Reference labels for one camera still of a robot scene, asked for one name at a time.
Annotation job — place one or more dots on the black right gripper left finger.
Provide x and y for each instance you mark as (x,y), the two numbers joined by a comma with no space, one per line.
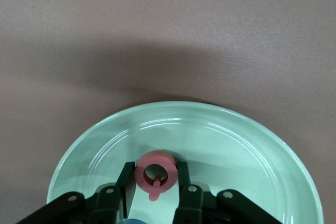
(105,203)

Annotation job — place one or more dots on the pink foam letter Q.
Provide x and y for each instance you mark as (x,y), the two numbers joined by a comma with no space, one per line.
(168,167)

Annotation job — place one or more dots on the brown table cover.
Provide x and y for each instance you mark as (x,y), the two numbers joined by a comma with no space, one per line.
(168,24)

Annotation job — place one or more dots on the blue foam letter G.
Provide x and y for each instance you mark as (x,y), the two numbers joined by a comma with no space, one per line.
(134,221)

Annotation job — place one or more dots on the light green plate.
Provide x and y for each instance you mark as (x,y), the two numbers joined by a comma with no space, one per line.
(223,150)

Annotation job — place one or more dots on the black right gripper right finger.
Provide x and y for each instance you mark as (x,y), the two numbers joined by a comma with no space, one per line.
(191,205)

